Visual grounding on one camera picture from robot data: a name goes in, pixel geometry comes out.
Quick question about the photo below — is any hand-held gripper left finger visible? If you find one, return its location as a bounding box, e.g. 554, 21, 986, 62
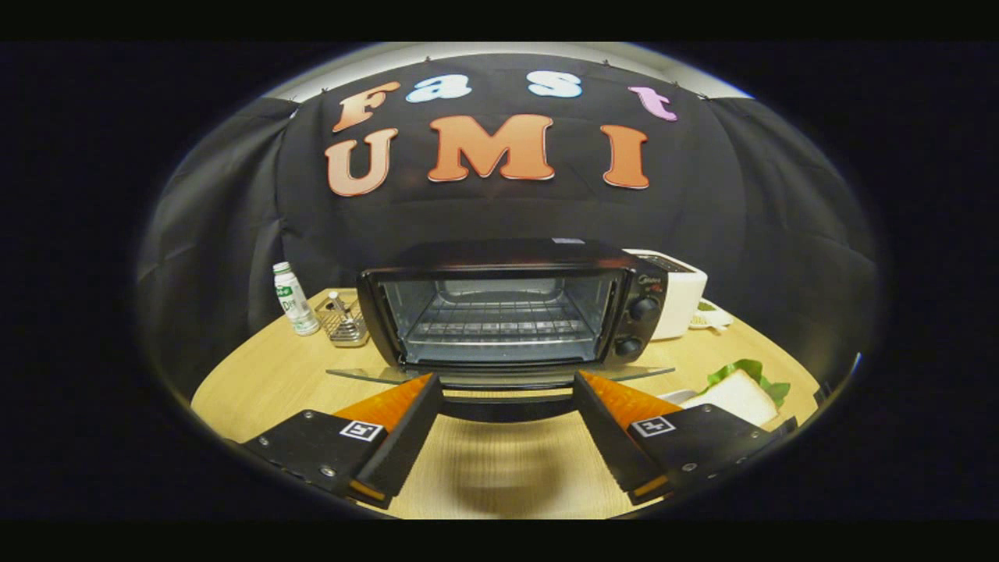
238, 373, 443, 510

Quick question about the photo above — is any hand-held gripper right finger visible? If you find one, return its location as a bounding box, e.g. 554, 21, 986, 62
572, 371, 798, 507

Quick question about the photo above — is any sandwich with green lettuce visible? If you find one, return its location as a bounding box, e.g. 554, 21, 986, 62
681, 359, 791, 429

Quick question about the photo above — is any black toaster oven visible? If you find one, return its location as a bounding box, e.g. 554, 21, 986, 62
326, 238, 676, 424

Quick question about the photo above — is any white pop-up toaster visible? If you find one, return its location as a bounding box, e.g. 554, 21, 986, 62
624, 248, 709, 341

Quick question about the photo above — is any small white green packet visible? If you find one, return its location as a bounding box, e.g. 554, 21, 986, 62
691, 299, 734, 333

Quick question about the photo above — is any white bottle green label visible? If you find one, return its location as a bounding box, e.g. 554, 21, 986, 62
272, 261, 321, 337

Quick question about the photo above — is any metal wire basket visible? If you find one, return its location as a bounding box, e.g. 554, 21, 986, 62
315, 291, 371, 348

